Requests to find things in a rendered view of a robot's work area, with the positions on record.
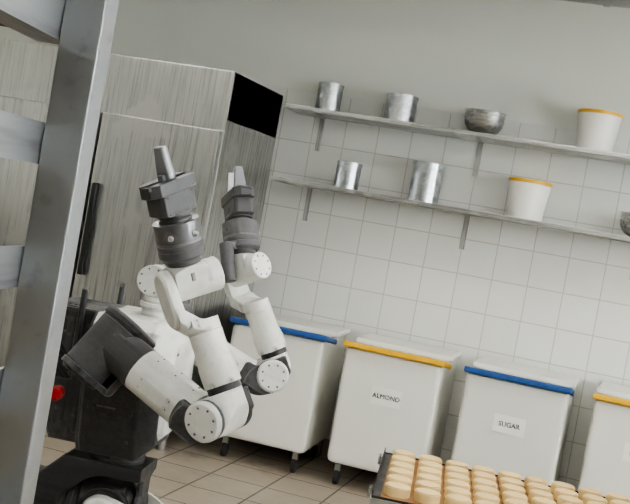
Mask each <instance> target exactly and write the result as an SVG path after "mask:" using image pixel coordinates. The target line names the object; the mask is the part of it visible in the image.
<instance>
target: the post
mask: <svg viewBox="0 0 630 504"><path fill-rule="evenodd" d="M118 5H119V0H66V5H65V10H64V16H63V22H62V28H61V34H60V40H59V46H58V52H57V58H56V64H55V70H54V76H53V81H52V87H51V93H50V99H49V105H48V111H47V117H46V123H45V129H44V135H43V141H42V147H41V153H40V158H39V164H38V170H37V176H36V182H35V188H34V194H33V200H32V206H31V212H30V218H29V224H28V229H27V235H26V241H25V247H24V253H23V259H22V265H21V271H20V277H19V283H18V289H17V295H16V301H15V306H14V312H13V318H12V324H11V330H10V336H9V342H8V348H7V354H6V360H5V366H4V372H3V377H2V383H1V389H0V504H33V503H34V497H35V491H36V485H37V479H38V473H39V467H40V462H41V456H42V450H43V444H44V438H45V432H46V426H47V421H48V415H49V409H50V403H51V397H52V391H53V385H54V380H55V374H56V368H57V362H58V356H59V350H60V344H61V339H62V333H63V327H64V321H65V315H66V309H67V303H68V298H69V292H70V286H71V280H72V274H73V268H74V262H75V257H76V251H77V245H78V239H79V233H80V227H81V221H82V216H83V210H84V204H85V198H86V192H87V186H88V180H89V175H90V169H91V163H92V157H93V151H94V145H95V139H96V134H97V128H98V122H99V116H100V110H101V104H102V98H103V92H104V87H105V81H106V75H107V69H108V63H109V57H110V51H111V46H112V40H113V34H114V28H115V22H116V16H117V10H118Z"/></svg>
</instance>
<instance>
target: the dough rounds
mask: <svg viewBox="0 0 630 504"><path fill-rule="evenodd" d="M415 459H416V455H415V453H413V452H410V451H406V450H400V449H396V450H394V451H393V455H391V458H390V462H389V465H388V469H387V473H386V477H385V481H384V484H383V488H382V492H381V496H380V497H385V498H390V499H395V500H400V501H404V502H409V503H414V504H630V499H629V497H627V496H625V495H622V494H618V493H611V492H609V493H607V494H606V497H605V498H603V497H602V496H603V493H602V492H601V491H599V490H596V489H593V488H588V487H580V488H579V492H578V493H576V492H575V487H574V486H573V485H571V484H568V483H564V482H559V481H553V482H552V483H551V487H548V481H547V480H545V479H542V478H539V477H535V476H526V477H525V480H524V482H522V481H521V478H522V477H521V475H519V474H517V473H514V472H510V471H499V472H498V477H497V476H495V470H494V469H492V468H489V467H485V466H480V465H475V466H473V467H472V471H468V469H469V466H468V464H466V463H464V462H461V461H456V460H447V461H446V464H445V466H444V465H442V459H440V458H438V457H436V456H432V455H421V456H420V457H419V460H415Z"/></svg>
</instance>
